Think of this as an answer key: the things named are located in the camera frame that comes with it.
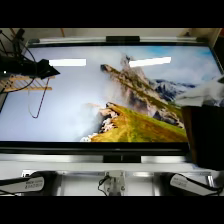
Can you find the silver frame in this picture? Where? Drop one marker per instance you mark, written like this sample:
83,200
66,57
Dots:
83,166

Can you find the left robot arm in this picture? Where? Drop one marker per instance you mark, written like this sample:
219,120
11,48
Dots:
15,65

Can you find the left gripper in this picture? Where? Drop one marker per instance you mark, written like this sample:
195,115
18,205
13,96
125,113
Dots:
45,69

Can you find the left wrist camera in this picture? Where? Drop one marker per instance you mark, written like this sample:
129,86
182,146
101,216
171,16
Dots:
19,34

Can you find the light grey shirt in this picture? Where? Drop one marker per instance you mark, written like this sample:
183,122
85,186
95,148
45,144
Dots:
203,95

